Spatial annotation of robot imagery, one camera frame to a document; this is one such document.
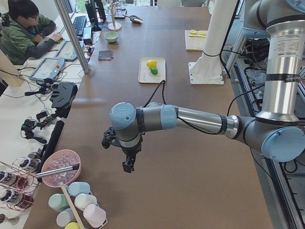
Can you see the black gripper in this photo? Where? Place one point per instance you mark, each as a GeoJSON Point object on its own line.
{"type": "Point", "coordinates": [130, 151]}

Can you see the green lime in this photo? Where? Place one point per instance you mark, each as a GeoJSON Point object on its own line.
{"type": "Point", "coordinates": [154, 71]}

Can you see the yellow lemon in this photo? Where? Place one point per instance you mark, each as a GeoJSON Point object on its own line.
{"type": "Point", "coordinates": [151, 64]}

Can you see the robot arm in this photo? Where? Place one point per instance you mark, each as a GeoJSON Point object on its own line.
{"type": "Point", "coordinates": [274, 131]}

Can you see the cream rabbit tray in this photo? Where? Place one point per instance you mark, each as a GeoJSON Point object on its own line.
{"type": "Point", "coordinates": [145, 76]}

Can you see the pastel cup rack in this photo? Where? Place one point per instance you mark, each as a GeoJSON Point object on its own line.
{"type": "Point", "coordinates": [79, 197]}

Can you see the pink bowl with ice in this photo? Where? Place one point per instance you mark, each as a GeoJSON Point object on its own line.
{"type": "Point", "coordinates": [60, 159]}

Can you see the grey folded cloth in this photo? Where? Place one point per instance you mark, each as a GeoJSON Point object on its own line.
{"type": "Point", "coordinates": [105, 55]}

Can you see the teach pendant tablet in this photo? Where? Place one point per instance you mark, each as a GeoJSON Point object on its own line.
{"type": "Point", "coordinates": [66, 52]}
{"type": "Point", "coordinates": [49, 68]}

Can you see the mint green bowl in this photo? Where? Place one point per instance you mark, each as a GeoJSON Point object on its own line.
{"type": "Point", "coordinates": [111, 36]}

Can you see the wooden mug tree stand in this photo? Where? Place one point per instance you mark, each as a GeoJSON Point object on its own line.
{"type": "Point", "coordinates": [114, 26]}

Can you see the wooden cutting board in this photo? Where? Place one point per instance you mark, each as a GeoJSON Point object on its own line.
{"type": "Point", "coordinates": [194, 43]}

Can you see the yellow plastic knife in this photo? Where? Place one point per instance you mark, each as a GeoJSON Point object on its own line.
{"type": "Point", "coordinates": [193, 35]}

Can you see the metal scoop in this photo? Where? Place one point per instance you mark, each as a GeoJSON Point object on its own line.
{"type": "Point", "coordinates": [134, 19]}

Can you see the black keyboard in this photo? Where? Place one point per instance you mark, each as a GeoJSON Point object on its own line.
{"type": "Point", "coordinates": [79, 24]}

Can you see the person in green jacket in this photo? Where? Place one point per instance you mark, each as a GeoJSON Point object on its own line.
{"type": "Point", "coordinates": [30, 34]}

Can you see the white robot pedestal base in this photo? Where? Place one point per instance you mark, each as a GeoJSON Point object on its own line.
{"type": "Point", "coordinates": [207, 69]}

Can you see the aluminium frame post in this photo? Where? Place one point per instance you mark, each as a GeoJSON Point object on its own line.
{"type": "Point", "coordinates": [63, 12]}

